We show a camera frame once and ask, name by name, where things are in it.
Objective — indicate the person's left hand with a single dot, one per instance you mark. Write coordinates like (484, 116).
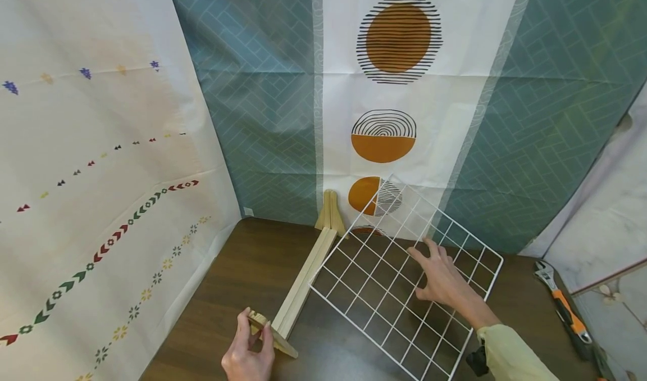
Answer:
(247, 364)

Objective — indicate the person's right hand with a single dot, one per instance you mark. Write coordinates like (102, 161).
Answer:
(447, 282)

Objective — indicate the person's left index finger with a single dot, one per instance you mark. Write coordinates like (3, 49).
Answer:
(244, 325)

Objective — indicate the person's right middle finger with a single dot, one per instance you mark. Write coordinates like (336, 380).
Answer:
(431, 248)

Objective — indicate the person's right index finger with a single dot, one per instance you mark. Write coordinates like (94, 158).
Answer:
(418, 256)

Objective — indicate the person's left thumb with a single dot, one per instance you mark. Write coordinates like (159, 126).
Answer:
(269, 339)

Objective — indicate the person's right thumb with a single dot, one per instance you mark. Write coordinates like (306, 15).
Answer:
(423, 294)

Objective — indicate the person's right ring finger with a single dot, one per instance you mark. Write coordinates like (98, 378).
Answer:
(445, 253)

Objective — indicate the light wooden stand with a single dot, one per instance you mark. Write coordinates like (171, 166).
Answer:
(303, 282)

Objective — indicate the person's right forearm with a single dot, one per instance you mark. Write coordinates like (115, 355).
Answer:
(510, 353)

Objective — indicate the black wrist band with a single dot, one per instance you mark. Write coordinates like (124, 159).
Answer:
(477, 361)

